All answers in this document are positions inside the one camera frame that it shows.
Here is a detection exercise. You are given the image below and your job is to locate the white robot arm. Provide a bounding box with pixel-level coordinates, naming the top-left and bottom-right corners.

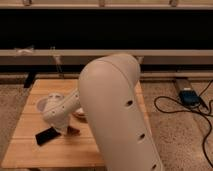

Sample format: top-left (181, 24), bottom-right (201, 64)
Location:
top-left (43, 54), bottom-right (164, 171)

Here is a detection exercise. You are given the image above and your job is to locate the red pepper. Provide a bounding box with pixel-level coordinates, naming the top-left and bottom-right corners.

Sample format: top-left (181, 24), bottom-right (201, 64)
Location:
top-left (67, 126), bottom-right (80, 136)

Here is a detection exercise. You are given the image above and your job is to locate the wooden table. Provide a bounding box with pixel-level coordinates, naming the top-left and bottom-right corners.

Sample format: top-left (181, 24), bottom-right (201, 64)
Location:
top-left (0, 78), bottom-right (153, 169)

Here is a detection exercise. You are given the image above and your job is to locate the black rectangular block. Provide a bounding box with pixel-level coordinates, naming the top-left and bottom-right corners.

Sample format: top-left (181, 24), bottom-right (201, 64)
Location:
top-left (35, 127), bottom-right (60, 146)

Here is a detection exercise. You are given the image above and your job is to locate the blue power adapter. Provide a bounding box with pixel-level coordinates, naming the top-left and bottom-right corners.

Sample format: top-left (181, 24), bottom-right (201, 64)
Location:
top-left (179, 90), bottom-right (200, 106)

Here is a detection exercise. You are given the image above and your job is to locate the black power cable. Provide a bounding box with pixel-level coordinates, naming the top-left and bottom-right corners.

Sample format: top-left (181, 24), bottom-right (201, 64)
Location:
top-left (153, 79), bottom-right (213, 168)

